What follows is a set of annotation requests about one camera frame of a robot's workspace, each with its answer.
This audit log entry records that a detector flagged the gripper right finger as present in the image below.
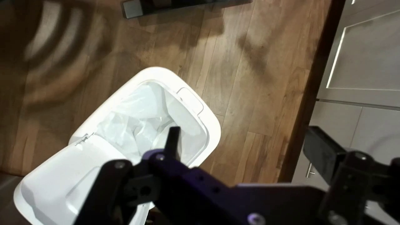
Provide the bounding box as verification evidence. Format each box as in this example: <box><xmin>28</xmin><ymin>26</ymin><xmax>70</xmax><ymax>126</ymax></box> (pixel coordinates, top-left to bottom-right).
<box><xmin>302</xmin><ymin>125</ymin><xmax>400</xmax><ymax>225</ymax></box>

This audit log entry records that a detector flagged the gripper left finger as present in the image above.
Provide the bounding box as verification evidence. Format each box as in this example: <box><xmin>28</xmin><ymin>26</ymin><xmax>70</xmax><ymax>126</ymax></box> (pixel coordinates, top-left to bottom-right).
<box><xmin>73</xmin><ymin>126</ymin><xmax>238</xmax><ymax>225</ymax></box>

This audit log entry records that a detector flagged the clear plastic bin liner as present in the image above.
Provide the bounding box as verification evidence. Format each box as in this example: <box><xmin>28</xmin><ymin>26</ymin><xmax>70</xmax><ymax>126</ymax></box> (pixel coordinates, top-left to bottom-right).
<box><xmin>96</xmin><ymin>82</ymin><xmax>208</xmax><ymax>166</ymax></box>

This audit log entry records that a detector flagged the white plastic bin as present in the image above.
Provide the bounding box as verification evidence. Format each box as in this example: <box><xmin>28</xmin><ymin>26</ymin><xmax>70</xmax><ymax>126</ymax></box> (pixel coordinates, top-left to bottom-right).
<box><xmin>12</xmin><ymin>66</ymin><xmax>222</xmax><ymax>225</ymax></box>

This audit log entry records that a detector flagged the white bin lid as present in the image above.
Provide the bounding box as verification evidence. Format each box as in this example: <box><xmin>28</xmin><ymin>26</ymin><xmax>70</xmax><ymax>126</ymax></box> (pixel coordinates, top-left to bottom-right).
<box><xmin>12</xmin><ymin>133</ymin><xmax>157</xmax><ymax>225</ymax></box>

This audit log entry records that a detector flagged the grey cabinet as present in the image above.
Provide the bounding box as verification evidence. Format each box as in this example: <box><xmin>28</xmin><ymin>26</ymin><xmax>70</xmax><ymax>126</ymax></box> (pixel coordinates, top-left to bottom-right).
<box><xmin>278</xmin><ymin>0</ymin><xmax>400</xmax><ymax>225</ymax></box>

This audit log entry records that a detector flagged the grey cabinet door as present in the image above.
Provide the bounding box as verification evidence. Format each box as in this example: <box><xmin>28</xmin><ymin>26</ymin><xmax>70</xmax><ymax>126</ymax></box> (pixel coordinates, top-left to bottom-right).
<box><xmin>317</xmin><ymin>0</ymin><xmax>400</xmax><ymax>108</ymax></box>

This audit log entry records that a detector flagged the black metal bar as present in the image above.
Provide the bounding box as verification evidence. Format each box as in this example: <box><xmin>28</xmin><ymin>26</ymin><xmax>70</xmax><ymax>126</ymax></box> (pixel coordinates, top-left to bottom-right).
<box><xmin>121</xmin><ymin>0</ymin><xmax>253</xmax><ymax>19</ymax></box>

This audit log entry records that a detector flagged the silver cabinet handle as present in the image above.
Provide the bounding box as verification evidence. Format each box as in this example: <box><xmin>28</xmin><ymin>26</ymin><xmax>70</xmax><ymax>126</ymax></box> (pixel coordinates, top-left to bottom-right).
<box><xmin>305</xmin><ymin>162</ymin><xmax>316</xmax><ymax>179</ymax></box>

